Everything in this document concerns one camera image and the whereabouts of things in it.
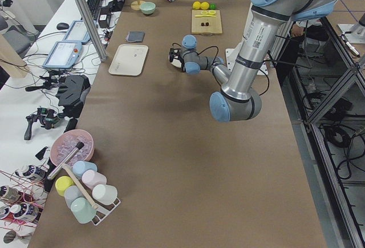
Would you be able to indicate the beige plate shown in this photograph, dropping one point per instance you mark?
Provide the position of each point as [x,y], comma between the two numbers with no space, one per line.
[176,63]

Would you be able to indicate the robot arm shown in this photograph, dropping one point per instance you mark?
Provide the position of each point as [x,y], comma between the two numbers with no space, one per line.
[237,100]

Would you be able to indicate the cream rabbit tray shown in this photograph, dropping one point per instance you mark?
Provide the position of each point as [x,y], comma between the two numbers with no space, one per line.
[128,60]

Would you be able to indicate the grey folded cloth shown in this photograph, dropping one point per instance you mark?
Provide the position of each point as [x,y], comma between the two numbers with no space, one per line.
[135,36]

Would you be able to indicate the bamboo cutting board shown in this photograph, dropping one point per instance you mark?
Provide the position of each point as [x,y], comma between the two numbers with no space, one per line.
[214,28]

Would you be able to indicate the yellow lemon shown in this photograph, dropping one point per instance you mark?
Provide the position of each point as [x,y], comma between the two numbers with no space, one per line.
[204,5]
[196,5]

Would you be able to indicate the metal rod black tip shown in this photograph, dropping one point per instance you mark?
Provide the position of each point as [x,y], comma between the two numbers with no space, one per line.
[73,152]

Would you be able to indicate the mint green bowl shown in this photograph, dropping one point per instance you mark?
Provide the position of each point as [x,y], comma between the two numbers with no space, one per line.
[147,8]

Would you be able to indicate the green lime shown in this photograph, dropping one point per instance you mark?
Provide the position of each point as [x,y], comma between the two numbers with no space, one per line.
[212,6]

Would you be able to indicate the white cup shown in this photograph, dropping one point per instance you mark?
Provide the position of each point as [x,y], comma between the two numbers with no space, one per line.
[106,194]

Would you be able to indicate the pink cup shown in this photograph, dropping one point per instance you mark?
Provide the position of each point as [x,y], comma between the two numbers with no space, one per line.
[93,178]

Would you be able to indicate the blue cup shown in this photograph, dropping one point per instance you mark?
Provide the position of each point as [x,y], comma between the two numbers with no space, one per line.
[80,167]

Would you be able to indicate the pink bowl with ice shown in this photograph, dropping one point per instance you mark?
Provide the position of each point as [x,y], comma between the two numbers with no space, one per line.
[67,142]

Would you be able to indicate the wooden stick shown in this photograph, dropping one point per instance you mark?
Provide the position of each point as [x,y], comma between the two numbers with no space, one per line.
[67,168]

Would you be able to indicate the white cup rack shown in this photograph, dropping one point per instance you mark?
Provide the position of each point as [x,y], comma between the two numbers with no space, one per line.
[103,211]

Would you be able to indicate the teach pendant tablet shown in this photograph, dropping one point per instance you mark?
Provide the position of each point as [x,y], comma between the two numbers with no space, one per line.
[77,32]
[63,55]

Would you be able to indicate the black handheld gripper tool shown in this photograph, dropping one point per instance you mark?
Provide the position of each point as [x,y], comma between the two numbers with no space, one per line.
[47,117]

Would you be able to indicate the grey cup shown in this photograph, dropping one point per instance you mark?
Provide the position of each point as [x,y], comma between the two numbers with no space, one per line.
[71,194]

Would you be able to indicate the yellow cup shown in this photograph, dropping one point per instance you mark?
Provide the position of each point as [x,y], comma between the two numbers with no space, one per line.
[62,184]

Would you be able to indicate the black keyboard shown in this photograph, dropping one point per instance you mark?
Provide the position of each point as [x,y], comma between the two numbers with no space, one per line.
[94,7]

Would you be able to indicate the mint green cup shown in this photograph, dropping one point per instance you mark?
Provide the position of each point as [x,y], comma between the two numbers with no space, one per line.
[82,210]

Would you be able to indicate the black computer mouse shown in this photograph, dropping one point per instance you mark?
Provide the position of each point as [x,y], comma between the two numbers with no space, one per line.
[62,26]

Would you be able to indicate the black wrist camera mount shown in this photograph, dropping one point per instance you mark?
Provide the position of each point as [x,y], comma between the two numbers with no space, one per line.
[175,54]

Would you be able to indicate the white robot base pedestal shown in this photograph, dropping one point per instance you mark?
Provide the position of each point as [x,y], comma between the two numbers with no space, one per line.
[231,54]

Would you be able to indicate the aluminium frame post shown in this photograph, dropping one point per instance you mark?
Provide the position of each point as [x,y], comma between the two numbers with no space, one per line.
[91,28]

